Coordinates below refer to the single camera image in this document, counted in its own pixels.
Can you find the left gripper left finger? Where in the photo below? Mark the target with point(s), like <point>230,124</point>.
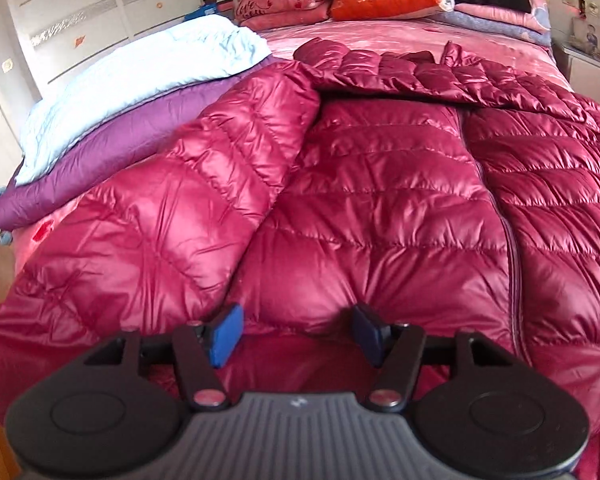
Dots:
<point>200,349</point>

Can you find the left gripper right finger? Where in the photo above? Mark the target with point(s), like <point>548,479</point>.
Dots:
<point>396,350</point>

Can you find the magenta down jacket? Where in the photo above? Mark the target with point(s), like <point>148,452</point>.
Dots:
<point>445,191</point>

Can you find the purple folded down jacket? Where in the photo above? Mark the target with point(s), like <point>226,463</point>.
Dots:
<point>119,143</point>

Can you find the white folded garment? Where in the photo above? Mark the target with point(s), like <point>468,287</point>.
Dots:
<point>201,50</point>

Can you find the pink bed cover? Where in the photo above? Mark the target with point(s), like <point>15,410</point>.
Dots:
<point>396,37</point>

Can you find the white nightstand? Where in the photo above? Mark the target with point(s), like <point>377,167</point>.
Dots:
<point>582,71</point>

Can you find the blue storage box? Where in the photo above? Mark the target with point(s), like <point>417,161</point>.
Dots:
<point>211,7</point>

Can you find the lavender folded blanket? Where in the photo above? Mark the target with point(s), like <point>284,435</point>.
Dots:
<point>463,20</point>

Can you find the pink heart folded blanket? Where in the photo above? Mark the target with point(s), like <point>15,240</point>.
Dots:
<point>260,15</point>

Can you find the white wardrobe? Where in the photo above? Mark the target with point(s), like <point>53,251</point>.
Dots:
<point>45,42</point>

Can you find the pink folded blanket right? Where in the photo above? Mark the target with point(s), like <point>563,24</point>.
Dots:
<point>538,19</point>

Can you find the framed child photo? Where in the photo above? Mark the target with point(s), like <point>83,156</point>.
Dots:
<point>585,36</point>

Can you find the wall socket panel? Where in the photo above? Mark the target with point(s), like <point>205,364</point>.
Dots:
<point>583,7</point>

